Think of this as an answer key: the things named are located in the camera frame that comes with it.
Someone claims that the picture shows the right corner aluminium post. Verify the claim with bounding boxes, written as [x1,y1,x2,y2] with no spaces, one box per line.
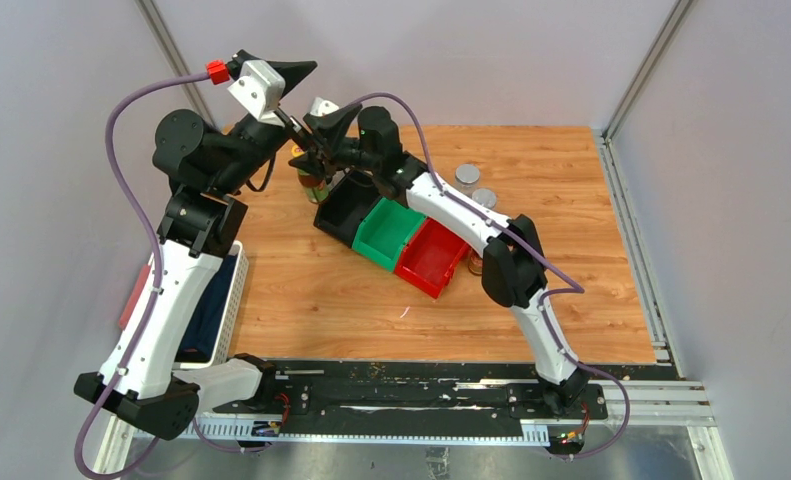
[602,0,696,143]

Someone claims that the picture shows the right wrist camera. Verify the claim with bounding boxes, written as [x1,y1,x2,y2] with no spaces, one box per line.
[308,97,340,117]

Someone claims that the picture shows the blue spice jar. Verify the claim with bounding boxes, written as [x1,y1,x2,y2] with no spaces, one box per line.
[454,163,481,189]

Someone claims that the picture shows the white laundry basket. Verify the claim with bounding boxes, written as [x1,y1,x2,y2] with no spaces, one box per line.
[173,240,249,370]

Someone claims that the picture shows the green storage bin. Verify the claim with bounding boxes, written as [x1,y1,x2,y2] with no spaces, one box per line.
[352,198,426,272]

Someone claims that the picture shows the green label sauce bottle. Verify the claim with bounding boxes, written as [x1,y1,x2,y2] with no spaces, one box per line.
[289,145,329,204]

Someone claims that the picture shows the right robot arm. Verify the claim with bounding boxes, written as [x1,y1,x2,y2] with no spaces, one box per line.
[287,105,590,418]

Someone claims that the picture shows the black storage bin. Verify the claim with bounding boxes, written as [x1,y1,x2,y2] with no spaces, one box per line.
[313,171,381,248]

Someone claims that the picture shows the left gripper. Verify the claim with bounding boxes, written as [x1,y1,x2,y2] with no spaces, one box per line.
[213,59,359,196]

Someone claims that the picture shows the left corner aluminium post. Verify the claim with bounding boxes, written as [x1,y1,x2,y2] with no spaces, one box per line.
[134,0,215,124]

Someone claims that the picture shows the pink cloth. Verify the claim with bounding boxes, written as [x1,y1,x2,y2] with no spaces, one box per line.
[117,264,150,331]

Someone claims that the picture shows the aluminium frame rail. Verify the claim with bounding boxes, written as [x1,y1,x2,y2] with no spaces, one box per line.
[113,380,718,445]

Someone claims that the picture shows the red storage bin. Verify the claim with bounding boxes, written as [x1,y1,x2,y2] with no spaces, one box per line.
[394,218,469,299]

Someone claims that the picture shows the navy cloth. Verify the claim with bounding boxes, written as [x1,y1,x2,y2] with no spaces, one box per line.
[175,255,238,363]

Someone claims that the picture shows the white spice jar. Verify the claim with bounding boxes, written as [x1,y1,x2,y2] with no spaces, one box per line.
[471,188,498,210]

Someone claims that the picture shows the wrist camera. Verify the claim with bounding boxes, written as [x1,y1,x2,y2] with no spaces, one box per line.
[227,60,286,127]
[308,97,340,117]

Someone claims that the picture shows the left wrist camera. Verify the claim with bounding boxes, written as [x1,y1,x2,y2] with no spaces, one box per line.
[227,60,286,127]

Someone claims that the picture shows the red label sauce bottle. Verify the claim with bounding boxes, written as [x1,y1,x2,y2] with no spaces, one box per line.
[467,250,483,276]

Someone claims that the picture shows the corner aluminium post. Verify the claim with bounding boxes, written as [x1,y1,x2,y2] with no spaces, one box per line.
[602,0,696,143]
[134,0,215,124]

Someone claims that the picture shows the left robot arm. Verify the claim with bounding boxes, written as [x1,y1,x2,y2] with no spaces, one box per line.
[74,51,324,440]

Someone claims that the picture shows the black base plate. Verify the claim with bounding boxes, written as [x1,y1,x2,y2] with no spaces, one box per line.
[214,359,608,438]

